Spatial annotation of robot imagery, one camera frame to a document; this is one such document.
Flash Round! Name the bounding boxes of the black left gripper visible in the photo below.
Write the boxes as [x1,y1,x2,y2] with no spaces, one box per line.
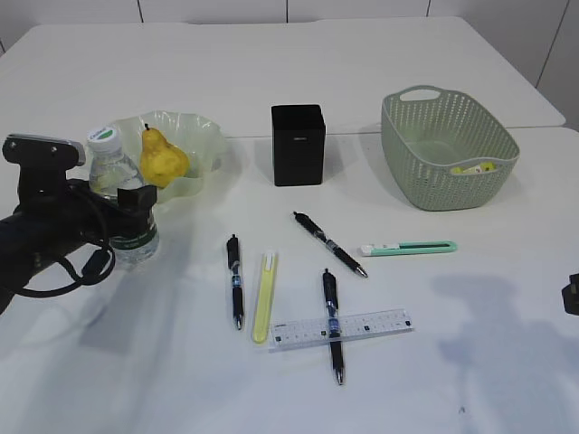
[1,179,157,310]

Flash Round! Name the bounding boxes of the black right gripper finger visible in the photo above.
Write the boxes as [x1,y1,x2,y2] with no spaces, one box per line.
[561,273,579,316]

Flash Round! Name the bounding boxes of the yellow pear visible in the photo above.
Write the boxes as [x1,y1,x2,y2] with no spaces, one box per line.
[139,123,190,188]

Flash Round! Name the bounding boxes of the clear plastic water bottle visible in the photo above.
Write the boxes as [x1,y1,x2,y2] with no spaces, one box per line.
[87,126,159,269]

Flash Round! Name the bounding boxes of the green utility knife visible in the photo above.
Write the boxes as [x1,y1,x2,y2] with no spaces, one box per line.
[359,241,458,257]

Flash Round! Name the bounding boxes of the yellow waste paper package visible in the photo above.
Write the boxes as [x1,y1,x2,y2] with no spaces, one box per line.
[451,161,496,175]

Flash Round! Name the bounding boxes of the black pen left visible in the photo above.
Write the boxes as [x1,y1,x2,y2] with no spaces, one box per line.
[226,234,244,331]

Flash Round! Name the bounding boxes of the black pen upper middle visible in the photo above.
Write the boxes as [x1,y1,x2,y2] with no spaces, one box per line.
[293,212,368,278]

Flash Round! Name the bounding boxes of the black square pen holder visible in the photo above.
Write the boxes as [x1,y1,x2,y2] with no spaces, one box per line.
[271,104,326,186]

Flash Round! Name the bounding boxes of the yellow utility knife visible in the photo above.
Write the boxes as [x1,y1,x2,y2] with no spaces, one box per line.
[252,250,279,344]

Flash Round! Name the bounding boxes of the green plastic woven basket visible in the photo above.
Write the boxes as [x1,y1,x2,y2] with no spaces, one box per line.
[381,85,520,212]

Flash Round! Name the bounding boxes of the clear plastic ruler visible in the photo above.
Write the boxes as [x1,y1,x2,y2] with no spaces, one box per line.
[270,309,414,352]

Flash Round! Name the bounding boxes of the black pen on ruler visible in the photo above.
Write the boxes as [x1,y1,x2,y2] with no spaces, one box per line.
[322,269,345,385]

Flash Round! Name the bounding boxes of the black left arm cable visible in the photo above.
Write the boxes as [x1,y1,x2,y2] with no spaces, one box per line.
[17,184,118,298]

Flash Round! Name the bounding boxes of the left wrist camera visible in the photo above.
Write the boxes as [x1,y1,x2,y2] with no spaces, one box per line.
[2,133,86,195]

